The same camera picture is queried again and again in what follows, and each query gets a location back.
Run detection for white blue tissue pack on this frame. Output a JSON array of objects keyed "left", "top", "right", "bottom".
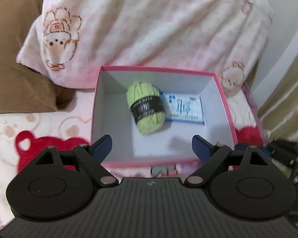
[{"left": 160, "top": 92, "right": 204, "bottom": 125}]

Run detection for beige curtain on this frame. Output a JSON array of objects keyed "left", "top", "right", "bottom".
[{"left": 258, "top": 55, "right": 298, "bottom": 141}]

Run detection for pink cardboard box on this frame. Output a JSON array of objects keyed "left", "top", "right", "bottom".
[{"left": 91, "top": 66, "right": 237, "bottom": 168}]

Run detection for green yarn ball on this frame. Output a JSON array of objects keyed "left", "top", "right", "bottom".
[{"left": 126, "top": 81, "right": 166, "bottom": 135}]

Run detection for red bear bed blanket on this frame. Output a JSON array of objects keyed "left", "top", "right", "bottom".
[{"left": 0, "top": 90, "right": 263, "bottom": 230}]

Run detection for brown pillow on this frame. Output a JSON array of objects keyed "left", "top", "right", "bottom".
[{"left": 0, "top": 0, "right": 75, "bottom": 114}]

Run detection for pink checked pillow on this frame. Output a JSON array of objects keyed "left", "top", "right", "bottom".
[{"left": 16, "top": 0, "right": 273, "bottom": 96}]

